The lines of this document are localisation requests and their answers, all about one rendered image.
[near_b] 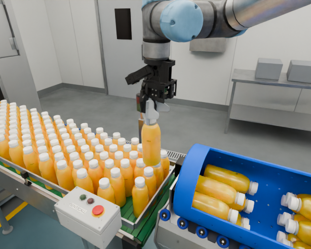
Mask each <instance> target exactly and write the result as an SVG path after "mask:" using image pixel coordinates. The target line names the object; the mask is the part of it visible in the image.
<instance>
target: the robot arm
mask: <svg viewBox="0 0 311 249"><path fill-rule="evenodd" d="M310 4H311V0H222V1H189V0H142V7H141V10H142V27H143V56H144V63H145V64H147V65H146V66H144V67H143V68H141V69H139V70H138V71H136V72H133V73H131V74H129V75H128V76H127V77H125V80H126V82H127V84H128V85H129V84H132V85H133V84H136V83H138V82H139V81H140V80H141V79H143V78H144V80H143V82H142V84H141V90H140V98H139V104H140V109H141V112H142V115H143V118H144V120H145V122H146V124H147V125H149V124H150V119H155V120H157V119H158V118H159V112H169V111H170V108H169V106H168V105H166V104H165V102H164V100H165V99H168V98H169V99H171V98H173V97H174V96H176V89H177V80H176V79H172V78H171V77H172V66H174V65H175V60H172V59H169V56H170V44H171V41H174V42H190V41H191V40H193V39H206V38H233V37H237V36H241V35H243V34H244V33H245V32H246V30H248V28H250V27H253V26H256V25H258V24H261V23H263V22H266V21H269V20H271V19H274V18H276V17H279V16H282V15H284V14H286V13H289V12H291V11H294V10H297V9H299V8H302V7H304V6H307V5H310ZM174 84H175V89H174ZM174 90H175V92H174ZM149 98H151V99H150V100H149Z"/></svg>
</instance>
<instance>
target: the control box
mask: <svg viewBox="0 0 311 249"><path fill-rule="evenodd" d="M82 194H85V195H86V198H85V199H84V200H80V198H79V197H80V195H82ZM89 198H93V199H94V202H93V203H91V204H88V203H87V200H88V199H89ZM74 205H75V206H74ZM97 205H102V206H103V208H104V211H103V212H102V213H101V214H99V215H94V214H93V213H92V209H93V208H94V207H95V206H97ZM54 206H55V209H56V212H57V215H58V218H59V221H60V224H61V225H62V226H64V227H66V228H67V229H69V230H71V231H72V232H74V233H76V234H77V235H79V236H80V237H82V238H84V239H85V240H87V241H89V242H90V243H92V244H93V245H95V246H97V247H98V248H100V249H105V248H106V247H107V245H108V244H109V243H110V241H111V240H112V239H113V237H114V236H115V235H116V233H117V232H118V231H119V229H120V228H121V227H122V222H121V215H120V206H117V205H115V204H113V203H111V202H109V201H107V200H105V199H103V198H101V197H98V196H96V195H94V194H92V193H90V192H88V191H86V190H84V189H82V188H80V187H75V188H74V189H73V190H72V191H71V192H69V193H68V194H67V195H66V196H65V197H63V198H62V199H61V200H60V201H59V202H57V203H56V204H55V205H54ZM80 208H81V209H80ZM79 210H80V211H79ZM81 210H82V211H81Z"/></svg>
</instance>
